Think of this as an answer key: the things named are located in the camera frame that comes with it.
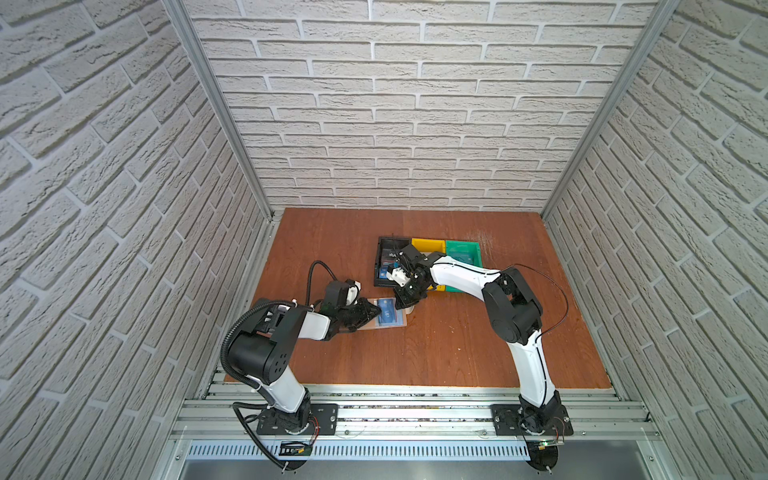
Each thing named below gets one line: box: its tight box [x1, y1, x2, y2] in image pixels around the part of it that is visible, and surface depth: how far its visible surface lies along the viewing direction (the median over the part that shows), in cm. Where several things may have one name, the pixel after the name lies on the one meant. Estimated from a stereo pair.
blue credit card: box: [377, 298, 397, 326], surface depth 93 cm
